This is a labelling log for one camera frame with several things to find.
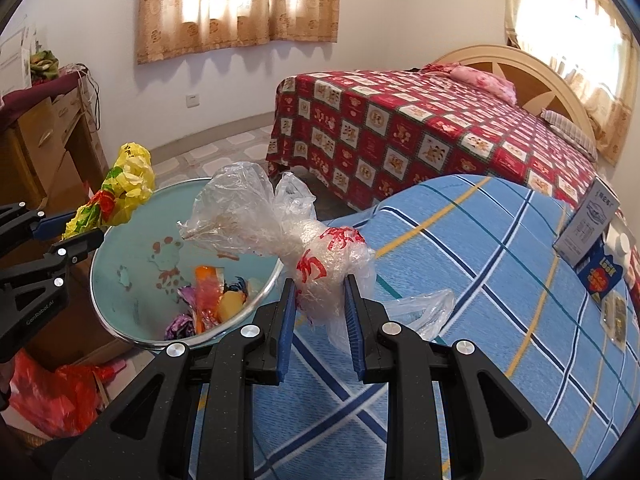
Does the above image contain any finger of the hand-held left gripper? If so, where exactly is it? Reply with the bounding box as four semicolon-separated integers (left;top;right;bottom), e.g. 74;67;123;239
0;201;77;242
0;229;106;314

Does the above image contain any orange snack wrapper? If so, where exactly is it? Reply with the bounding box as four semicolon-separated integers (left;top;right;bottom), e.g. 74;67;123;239
192;266;227;334

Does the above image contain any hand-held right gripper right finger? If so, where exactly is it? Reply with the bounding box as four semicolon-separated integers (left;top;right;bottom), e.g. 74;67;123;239
344;272;585;480

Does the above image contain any clear plastic bag red print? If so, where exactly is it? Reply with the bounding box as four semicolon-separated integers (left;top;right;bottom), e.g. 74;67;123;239
177;161;456;356

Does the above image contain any wooden cabinet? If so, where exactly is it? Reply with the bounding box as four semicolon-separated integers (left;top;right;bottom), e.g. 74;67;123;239
0;72;109;212

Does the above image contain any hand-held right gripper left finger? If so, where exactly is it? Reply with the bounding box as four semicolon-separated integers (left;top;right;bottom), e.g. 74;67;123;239
52;276;298;480

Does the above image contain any striped pillow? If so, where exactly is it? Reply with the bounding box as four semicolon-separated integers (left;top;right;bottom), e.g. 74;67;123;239
540;109;598;161

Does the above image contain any cream wooden headboard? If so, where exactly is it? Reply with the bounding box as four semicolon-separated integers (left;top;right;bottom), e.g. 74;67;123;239
432;44;596;136

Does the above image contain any cardboard box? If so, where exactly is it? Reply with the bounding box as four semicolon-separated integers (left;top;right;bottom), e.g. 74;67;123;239
10;320;131;448

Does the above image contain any white milk carton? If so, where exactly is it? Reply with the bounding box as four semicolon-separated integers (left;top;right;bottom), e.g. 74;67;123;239
552;177;621;267

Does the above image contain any yellow plastic packet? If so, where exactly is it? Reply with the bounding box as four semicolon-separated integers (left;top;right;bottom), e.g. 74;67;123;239
217;292;249;319

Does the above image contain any large red plastic bag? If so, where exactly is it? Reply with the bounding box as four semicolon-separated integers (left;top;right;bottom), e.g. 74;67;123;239
9;350;118;438

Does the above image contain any maroon cloth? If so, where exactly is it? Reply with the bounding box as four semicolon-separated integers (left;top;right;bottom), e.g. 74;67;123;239
0;72;81;107

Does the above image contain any purple wrapper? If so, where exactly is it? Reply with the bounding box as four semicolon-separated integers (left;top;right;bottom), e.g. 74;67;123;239
164;285;197;341

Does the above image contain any narrow beige patterned curtain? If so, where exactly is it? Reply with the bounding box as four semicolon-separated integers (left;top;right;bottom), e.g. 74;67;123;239
502;0;636;166

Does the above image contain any green and yellow cloth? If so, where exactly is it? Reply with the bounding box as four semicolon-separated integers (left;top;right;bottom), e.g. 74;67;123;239
29;50;60;84

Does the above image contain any light blue trash bin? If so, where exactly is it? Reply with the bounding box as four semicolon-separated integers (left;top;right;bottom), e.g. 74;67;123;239
90;177;286;351

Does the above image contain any wide beige patterned curtain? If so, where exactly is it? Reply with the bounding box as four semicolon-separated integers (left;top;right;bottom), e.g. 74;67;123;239
135;0;343;66

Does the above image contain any clear sachet with dark contents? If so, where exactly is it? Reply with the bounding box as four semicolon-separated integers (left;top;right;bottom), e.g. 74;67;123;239
600;296;617;334
611;300;629;352

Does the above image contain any bed with red quilt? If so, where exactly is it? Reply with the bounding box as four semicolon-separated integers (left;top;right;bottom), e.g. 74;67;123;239
265;70;636;241

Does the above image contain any blue milk carton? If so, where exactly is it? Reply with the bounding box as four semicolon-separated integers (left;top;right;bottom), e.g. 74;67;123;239
575;234;633;311

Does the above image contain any pink floral pillow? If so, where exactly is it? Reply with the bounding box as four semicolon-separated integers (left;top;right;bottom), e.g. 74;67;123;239
422;62;517;106

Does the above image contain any yellow printed plastic bag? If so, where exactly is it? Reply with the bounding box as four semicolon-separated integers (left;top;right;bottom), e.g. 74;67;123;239
62;142;156;241

